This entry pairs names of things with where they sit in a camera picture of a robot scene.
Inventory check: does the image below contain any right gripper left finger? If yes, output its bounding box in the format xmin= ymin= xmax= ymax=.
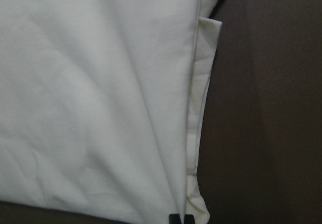
xmin=169 ymin=213 xmax=181 ymax=224

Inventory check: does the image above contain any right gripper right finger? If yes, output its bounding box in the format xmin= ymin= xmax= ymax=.
xmin=184 ymin=214 xmax=195 ymax=224

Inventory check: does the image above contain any cream long sleeve cat shirt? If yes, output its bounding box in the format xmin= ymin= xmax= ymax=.
xmin=1 ymin=0 xmax=221 ymax=223

